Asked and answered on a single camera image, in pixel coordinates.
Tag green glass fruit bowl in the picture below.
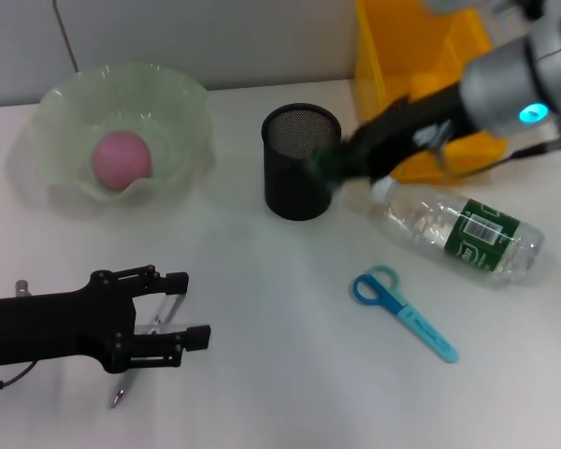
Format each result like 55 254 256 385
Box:
30 63 216 202

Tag yellow plastic bin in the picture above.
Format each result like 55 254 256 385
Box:
353 0 511 186

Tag black mesh pen cup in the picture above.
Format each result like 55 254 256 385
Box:
260 103 343 222

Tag silver pen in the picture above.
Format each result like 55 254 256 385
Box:
108 292 188 411

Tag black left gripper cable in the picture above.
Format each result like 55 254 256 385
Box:
0 362 38 392

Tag clear bottle green label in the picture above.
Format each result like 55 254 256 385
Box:
368 177 546 284

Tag blue scissors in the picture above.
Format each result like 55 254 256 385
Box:
352 264 460 364

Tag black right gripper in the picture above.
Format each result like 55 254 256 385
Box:
322 88 468 186

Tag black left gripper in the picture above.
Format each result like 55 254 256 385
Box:
0 264 212 374

